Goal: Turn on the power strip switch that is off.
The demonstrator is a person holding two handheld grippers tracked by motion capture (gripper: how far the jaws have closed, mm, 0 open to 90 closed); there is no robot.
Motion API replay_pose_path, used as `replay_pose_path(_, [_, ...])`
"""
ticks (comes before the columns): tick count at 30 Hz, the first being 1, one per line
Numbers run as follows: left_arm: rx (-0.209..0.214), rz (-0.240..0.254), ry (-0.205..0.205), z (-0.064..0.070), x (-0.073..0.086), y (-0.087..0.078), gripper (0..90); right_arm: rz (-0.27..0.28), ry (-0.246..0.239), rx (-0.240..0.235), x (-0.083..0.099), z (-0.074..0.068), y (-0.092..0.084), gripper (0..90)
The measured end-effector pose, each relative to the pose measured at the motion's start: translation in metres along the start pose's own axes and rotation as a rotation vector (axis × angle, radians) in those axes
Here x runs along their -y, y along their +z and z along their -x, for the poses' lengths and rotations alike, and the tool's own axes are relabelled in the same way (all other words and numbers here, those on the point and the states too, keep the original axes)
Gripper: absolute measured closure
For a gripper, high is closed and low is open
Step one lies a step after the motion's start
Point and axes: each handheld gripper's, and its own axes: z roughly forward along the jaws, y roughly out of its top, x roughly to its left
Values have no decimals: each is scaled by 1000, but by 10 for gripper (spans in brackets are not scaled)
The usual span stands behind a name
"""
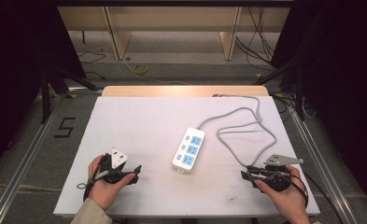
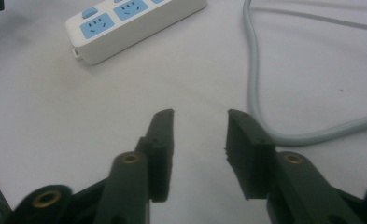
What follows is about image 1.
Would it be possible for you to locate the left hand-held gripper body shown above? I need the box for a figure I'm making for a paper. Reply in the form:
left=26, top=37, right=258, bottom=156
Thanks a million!
left=99, top=147, right=130, bottom=185

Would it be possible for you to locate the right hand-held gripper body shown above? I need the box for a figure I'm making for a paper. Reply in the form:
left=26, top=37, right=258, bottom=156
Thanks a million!
left=258, top=153, right=304, bottom=192

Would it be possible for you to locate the person's left hand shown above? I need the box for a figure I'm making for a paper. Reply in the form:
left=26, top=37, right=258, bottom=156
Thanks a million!
left=87, top=154, right=136, bottom=212

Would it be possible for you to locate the person's right hand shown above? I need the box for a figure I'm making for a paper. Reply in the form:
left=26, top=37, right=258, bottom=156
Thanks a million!
left=254, top=165, right=310, bottom=217

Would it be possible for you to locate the white foam board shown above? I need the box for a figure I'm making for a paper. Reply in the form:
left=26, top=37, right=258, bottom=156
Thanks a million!
left=52, top=95, right=321, bottom=218

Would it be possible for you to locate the white and blue power strip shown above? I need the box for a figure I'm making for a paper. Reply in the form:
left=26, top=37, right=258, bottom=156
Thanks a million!
left=171, top=126, right=206, bottom=175

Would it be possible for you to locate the black metal stand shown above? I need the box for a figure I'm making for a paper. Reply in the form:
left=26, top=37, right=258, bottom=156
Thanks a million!
left=252, top=58, right=307, bottom=122
left=38, top=63, right=100, bottom=125

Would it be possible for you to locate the yellow tape roll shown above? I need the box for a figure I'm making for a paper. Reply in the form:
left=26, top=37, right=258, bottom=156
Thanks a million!
left=132, top=63, right=148, bottom=76

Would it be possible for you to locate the black curtain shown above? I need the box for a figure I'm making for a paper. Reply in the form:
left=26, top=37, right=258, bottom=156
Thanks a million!
left=0, top=0, right=88, bottom=183
left=270, top=0, right=367, bottom=208

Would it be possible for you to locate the light wooden desk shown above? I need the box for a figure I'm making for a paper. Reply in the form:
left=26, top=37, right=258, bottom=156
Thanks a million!
left=57, top=6, right=291, bottom=62

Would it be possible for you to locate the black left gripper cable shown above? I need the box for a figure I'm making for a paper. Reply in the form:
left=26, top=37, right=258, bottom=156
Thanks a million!
left=76, top=154, right=106, bottom=203

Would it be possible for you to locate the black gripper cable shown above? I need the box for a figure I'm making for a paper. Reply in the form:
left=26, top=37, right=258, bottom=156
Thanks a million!
left=76, top=154, right=106, bottom=203
left=289, top=169, right=345, bottom=224

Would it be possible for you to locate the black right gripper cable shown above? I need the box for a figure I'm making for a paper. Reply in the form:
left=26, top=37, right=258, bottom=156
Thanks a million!
left=289, top=169, right=345, bottom=224

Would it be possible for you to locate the metal floor rail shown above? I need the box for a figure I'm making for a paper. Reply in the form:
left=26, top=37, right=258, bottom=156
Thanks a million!
left=0, top=88, right=103, bottom=224
left=274, top=92, right=361, bottom=224

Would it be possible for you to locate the grey power strip cable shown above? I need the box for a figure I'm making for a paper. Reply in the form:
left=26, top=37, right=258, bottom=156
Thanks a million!
left=197, top=93, right=278, bottom=168

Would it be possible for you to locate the thin white floor cable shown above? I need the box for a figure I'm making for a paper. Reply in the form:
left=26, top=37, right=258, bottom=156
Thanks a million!
left=122, top=58, right=192, bottom=87

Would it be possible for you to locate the thin black floor cable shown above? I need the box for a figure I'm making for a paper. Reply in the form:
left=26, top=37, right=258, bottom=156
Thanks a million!
left=78, top=49, right=107, bottom=80

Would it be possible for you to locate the bundle of black cables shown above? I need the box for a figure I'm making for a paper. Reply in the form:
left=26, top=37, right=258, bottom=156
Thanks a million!
left=234, top=6, right=282, bottom=72

